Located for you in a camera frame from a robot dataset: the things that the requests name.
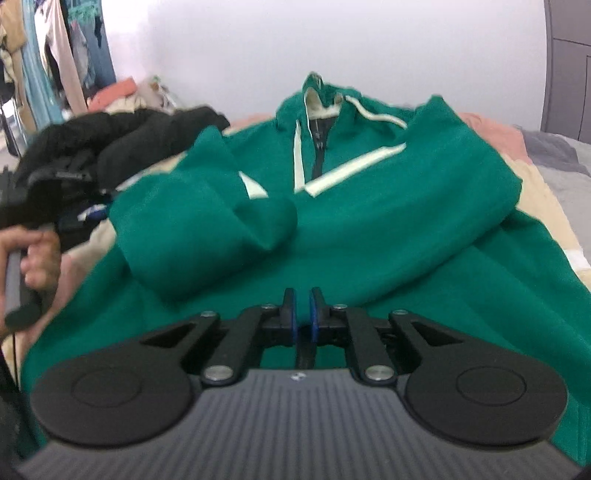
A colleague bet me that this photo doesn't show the person's left hand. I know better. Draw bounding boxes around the person's left hand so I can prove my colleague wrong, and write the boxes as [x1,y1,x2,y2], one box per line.
[0,226,63,333]

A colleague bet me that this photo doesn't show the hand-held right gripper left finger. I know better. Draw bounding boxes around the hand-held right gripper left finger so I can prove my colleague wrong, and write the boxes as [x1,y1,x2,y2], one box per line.
[139,287,298,386]

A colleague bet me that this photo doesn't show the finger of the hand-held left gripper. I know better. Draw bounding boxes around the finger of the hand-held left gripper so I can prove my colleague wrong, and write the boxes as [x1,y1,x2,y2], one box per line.
[58,193,112,232]

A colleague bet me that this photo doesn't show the dark grey wardrobe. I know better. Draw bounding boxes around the dark grey wardrobe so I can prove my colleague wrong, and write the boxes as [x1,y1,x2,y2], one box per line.
[540,0,591,139]

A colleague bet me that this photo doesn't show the green hoodie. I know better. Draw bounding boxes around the green hoodie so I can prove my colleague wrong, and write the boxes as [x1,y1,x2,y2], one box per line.
[21,71,591,462]

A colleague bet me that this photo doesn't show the patchwork blanket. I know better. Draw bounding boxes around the patchwork blanket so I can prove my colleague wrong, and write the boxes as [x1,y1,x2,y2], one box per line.
[60,108,591,296]

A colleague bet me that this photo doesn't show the rack of hanging clothes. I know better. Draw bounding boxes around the rack of hanging clothes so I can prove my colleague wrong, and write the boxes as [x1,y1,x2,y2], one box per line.
[0,0,116,158]

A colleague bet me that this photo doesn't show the black clothes pile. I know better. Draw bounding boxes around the black clothes pile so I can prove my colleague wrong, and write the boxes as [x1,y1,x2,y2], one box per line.
[16,105,232,195]

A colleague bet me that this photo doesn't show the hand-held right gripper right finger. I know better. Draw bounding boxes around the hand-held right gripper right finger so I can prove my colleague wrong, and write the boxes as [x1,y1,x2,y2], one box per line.
[309,287,463,386]

